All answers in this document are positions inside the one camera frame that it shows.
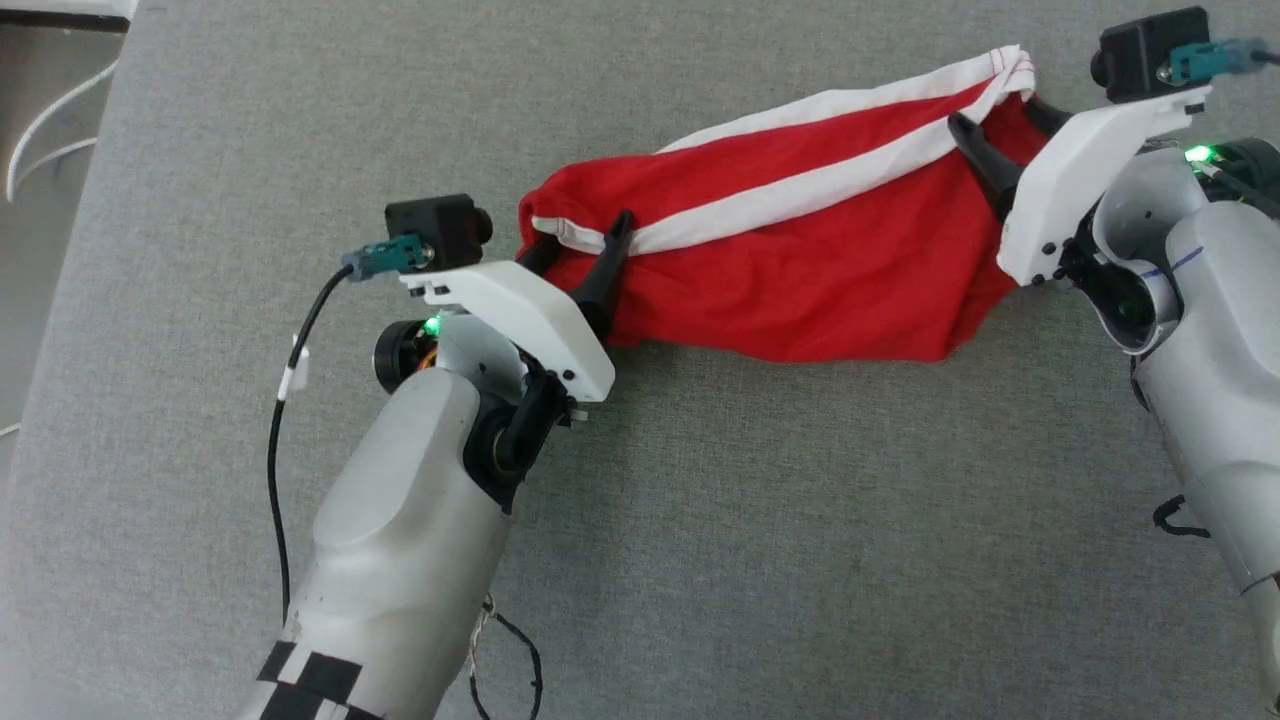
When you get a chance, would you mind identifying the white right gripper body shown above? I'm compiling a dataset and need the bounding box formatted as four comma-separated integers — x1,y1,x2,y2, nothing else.
997,85,1214,288

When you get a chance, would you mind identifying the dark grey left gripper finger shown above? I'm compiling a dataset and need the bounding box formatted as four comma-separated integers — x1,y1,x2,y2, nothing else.
568,209,636,341
517,236,563,279

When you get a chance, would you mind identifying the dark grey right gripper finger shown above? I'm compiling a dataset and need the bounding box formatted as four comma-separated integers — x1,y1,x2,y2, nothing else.
1024,93,1073,138
947,111,1023,221

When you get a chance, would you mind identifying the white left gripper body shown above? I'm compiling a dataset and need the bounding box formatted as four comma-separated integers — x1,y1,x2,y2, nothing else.
398,261,617,404

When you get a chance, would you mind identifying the red garment with white stripes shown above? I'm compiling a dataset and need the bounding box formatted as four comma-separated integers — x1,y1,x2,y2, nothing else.
516,44,1046,364

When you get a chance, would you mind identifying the black cable with teal plug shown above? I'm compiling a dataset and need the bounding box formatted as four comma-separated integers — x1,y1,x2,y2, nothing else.
265,234,433,627
1158,37,1280,87

